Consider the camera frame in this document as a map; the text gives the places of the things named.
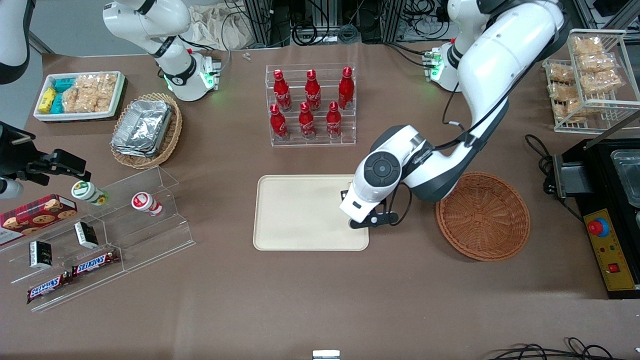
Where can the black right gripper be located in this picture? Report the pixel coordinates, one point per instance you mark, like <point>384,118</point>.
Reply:
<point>15,155</point>

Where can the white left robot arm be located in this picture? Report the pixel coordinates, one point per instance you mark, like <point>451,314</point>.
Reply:
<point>500,60</point>

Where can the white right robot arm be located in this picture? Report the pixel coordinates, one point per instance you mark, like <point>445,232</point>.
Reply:
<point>185,75</point>

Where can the beige plastic tray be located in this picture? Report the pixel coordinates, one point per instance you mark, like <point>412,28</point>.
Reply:
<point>300,212</point>

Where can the light oval wicker basket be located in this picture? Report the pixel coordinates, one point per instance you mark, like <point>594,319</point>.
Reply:
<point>172,135</point>

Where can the brown wicker basket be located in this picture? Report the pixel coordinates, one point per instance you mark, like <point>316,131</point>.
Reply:
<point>482,217</point>

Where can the green label yogurt bottle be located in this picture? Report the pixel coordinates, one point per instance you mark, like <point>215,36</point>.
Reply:
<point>87,192</point>

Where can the white rectangular bin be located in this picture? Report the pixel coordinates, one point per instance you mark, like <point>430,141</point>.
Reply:
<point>45,116</point>

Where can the clear acrylic bottle rack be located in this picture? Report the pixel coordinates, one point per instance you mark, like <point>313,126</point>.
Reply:
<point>345,137</point>

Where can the red cookie box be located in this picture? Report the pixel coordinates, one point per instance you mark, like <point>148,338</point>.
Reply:
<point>35,217</point>

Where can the teal snack pack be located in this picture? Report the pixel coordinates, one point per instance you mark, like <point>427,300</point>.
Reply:
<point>64,85</point>
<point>57,103</point>

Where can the yellow snack pack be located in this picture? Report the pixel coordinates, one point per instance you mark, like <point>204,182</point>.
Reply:
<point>47,100</point>

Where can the red cola bottle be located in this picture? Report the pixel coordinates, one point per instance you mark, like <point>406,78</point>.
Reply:
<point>312,92</point>
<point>281,92</point>
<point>306,122</point>
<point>346,90</point>
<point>278,124</point>
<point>333,122</point>

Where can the small black white box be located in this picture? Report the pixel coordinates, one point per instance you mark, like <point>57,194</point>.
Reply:
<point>86,235</point>
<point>41,255</point>

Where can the clear rice cracker bag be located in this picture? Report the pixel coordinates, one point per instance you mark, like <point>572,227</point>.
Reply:
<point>90,92</point>

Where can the stack of foil containers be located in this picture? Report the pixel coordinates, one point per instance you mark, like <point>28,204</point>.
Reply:
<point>142,127</point>

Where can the red label yogurt bottle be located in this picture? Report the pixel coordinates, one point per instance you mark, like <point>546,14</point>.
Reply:
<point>145,202</point>

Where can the snickers bar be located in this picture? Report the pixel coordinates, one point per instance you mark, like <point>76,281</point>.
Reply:
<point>95,263</point>
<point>47,288</point>

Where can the clear acrylic stepped shelf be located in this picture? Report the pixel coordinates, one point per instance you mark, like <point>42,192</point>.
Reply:
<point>150,240</point>

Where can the small silver white device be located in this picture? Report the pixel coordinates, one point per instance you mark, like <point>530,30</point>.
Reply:
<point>326,355</point>

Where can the beige cloth bag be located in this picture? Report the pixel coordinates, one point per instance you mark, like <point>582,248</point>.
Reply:
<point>215,27</point>

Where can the bagged bread snack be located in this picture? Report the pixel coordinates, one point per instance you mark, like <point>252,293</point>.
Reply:
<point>561,73</point>
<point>596,62</point>
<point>562,91</point>
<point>567,110</point>
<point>587,46</point>
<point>602,81</point>

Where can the black appliance housing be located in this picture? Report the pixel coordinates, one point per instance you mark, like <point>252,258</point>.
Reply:
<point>600,170</point>

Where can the yellow emergency stop box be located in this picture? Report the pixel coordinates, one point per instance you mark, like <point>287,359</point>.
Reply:
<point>615,260</point>

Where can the clear glass container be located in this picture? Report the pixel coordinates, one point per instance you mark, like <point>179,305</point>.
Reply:
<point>627,170</point>

